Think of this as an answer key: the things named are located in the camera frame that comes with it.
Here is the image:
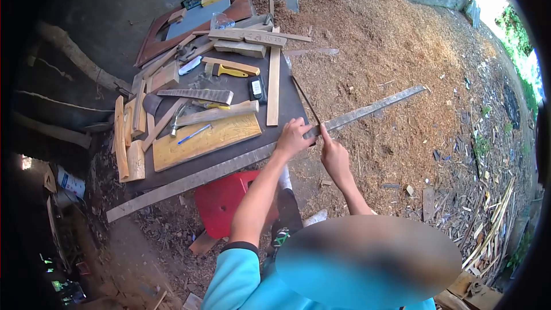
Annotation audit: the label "person's right hand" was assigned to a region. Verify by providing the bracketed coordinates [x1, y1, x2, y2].
[319, 123, 352, 191]

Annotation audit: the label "person's left hand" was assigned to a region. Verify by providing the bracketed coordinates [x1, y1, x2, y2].
[275, 117, 318, 161]

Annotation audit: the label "person's right fingers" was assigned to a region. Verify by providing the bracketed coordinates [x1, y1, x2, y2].
[320, 144, 337, 173]

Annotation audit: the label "thin dark metal blade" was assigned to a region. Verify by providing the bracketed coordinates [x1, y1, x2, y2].
[291, 75, 323, 139]

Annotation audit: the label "long grey wooden strip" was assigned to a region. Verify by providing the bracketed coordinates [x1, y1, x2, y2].
[106, 84, 427, 224]

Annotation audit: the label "long light wooden slat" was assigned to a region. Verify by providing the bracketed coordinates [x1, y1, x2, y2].
[266, 26, 282, 127]

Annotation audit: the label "black rectangular stone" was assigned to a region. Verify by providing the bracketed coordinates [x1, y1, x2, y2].
[248, 75, 268, 105]

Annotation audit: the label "person's legs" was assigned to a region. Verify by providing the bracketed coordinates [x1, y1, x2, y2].
[263, 165, 329, 268]

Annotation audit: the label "thin pale wooden stick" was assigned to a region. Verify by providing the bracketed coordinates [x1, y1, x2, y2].
[192, 30, 312, 44]

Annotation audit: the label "short light wooden strip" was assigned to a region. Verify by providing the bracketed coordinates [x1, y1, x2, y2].
[202, 56, 261, 76]

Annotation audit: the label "carved light wooden board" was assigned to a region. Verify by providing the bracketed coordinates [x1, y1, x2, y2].
[152, 114, 263, 172]

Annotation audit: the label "pile of sawdust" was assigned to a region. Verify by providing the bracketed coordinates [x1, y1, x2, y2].
[247, 0, 509, 207]

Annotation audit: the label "blue pen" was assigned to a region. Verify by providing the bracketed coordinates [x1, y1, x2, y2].
[177, 123, 213, 146]

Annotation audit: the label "dark carved wooden strip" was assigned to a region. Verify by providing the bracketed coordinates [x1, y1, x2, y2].
[156, 89, 234, 106]

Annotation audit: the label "red plastic stool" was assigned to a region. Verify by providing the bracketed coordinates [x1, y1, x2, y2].
[194, 170, 281, 240]

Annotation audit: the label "small weathered plank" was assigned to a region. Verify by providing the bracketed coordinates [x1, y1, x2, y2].
[422, 187, 436, 223]

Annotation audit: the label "metal claw hammer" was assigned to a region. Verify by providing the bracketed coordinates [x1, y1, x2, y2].
[169, 103, 187, 138]

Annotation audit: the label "white blue small tool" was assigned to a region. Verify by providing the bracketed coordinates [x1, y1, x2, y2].
[178, 55, 202, 76]

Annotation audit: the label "clear plastic bag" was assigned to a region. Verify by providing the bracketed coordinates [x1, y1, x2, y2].
[210, 12, 236, 31]

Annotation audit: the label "slanted brown wooden slat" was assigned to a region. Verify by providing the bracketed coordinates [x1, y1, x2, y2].
[141, 98, 189, 152]

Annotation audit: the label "square brown wooden block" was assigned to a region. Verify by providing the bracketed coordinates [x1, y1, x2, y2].
[146, 61, 181, 94]

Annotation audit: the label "person's body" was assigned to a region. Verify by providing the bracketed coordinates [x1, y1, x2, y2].
[201, 241, 438, 310]

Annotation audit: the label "chunky light wooden block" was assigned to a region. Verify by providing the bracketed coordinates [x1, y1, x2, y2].
[125, 139, 146, 182]

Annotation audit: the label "curved light wooden piece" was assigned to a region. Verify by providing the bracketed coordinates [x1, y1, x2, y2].
[113, 96, 130, 181]

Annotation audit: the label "pile of wood scraps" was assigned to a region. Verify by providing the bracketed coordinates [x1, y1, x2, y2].
[461, 176, 519, 277]

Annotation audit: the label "rough tree log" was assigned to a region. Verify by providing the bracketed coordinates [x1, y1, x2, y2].
[36, 21, 132, 94]

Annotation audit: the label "white printed bucket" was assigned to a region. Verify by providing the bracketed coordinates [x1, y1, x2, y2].
[56, 165, 86, 199]

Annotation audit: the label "thick wooden tool handle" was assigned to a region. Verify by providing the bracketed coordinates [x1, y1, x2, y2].
[176, 100, 260, 128]

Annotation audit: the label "yellow black handled chisel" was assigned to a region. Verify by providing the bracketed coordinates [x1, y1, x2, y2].
[204, 63, 249, 78]

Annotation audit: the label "yellow handled small tool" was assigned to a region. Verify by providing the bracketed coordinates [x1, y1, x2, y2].
[191, 100, 231, 111]

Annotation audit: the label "brown wooden frame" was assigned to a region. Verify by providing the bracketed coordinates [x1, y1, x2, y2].
[134, 0, 254, 69]

